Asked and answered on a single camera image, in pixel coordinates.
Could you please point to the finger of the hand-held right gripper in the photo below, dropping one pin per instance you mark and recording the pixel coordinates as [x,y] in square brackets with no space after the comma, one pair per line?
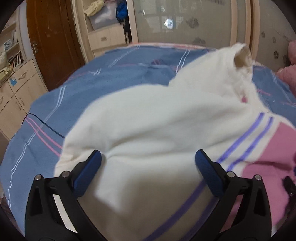
[289,185]

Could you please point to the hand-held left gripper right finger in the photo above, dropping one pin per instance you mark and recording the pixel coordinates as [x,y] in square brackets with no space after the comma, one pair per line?
[209,175]

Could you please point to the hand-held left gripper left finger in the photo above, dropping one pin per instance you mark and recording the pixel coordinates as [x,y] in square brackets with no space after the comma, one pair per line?
[86,176]

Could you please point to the cream and pink hooded jacket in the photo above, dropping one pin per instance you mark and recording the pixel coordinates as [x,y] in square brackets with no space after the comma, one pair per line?
[161,120]

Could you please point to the blue striped bed cover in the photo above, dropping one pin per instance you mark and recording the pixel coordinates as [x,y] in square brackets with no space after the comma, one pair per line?
[92,88]

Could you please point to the light wooden cabinet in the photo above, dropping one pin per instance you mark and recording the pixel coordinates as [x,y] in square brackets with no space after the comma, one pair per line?
[20,97]

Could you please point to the pink fleece blanket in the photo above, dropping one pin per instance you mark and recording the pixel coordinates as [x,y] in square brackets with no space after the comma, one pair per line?
[289,74]

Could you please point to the blue cabinet sticker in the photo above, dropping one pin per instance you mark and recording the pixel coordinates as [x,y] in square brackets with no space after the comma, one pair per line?
[13,81]

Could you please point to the row of books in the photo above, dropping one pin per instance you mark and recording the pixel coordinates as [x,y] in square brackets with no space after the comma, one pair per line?
[16,60]

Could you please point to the wardrobe drawer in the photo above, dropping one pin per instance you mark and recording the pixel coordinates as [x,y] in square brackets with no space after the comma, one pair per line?
[107,38]

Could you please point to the brown wooden door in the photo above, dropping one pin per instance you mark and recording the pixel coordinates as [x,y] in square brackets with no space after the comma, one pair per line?
[53,39]

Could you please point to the frosted floral wardrobe door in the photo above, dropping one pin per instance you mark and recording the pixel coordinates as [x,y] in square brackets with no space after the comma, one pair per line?
[275,34]
[185,20]

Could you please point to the light wooden wardrobe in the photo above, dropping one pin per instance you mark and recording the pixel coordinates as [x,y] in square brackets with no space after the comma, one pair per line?
[240,20]

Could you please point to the clear plastic storage box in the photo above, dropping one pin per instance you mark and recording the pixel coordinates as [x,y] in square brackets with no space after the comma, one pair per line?
[104,18]

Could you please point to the pale yellow cloth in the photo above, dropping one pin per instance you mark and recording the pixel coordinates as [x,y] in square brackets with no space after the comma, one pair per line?
[93,8]

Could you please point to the blue garment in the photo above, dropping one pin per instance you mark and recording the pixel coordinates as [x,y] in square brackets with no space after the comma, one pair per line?
[121,11]

